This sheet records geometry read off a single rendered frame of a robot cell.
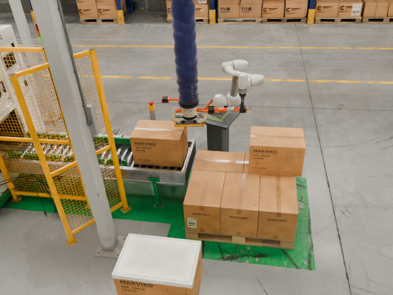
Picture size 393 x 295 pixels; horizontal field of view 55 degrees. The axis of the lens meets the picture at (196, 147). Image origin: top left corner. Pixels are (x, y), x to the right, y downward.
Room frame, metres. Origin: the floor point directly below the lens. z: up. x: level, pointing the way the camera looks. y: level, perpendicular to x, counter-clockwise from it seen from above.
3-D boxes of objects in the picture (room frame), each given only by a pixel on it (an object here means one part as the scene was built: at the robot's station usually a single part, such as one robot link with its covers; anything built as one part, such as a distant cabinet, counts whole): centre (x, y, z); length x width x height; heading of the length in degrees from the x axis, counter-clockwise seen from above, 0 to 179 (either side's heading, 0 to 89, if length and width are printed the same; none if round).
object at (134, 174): (3.63, 1.30, 0.50); 2.31 x 0.05 x 0.19; 79
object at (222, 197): (3.29, -0.51, 0.34); 1.20 x 1.00 x 0.40; 79
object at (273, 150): (3.51, -0.92, 0.74); 0.60 x 0.40 x 0.40; 79
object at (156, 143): (3.80, 0.44, 0.75); 0.60 x 0.40 x 0.40; 79
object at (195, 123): (3.61, 0.07, 1.14); 0.34 x 0.10 x 0.05; 86
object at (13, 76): (3.21, 1.22, 1.05); 0.87 x 0.10 x 2.10; 131
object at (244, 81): (3.67, -0.55, 1.58); 0.13 x 0.11 x 0.16; 103
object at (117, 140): (4.28, 1.53, 0.60); 1.60 x 0.10 x 0.09; 79
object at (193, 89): (3.70, 0.06, 1.84); 0.22 x 0.22 x 1.04
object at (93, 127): (2.97, 1.00, 1.62); 0.20 x 0.05 x 0.30; 79
